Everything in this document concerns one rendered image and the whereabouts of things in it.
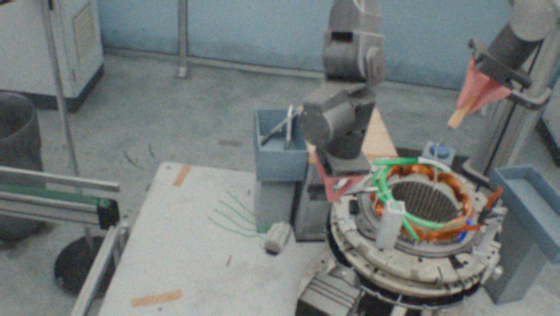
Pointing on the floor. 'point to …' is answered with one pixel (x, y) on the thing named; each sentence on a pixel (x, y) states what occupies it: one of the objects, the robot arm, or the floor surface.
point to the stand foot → (74, 266)
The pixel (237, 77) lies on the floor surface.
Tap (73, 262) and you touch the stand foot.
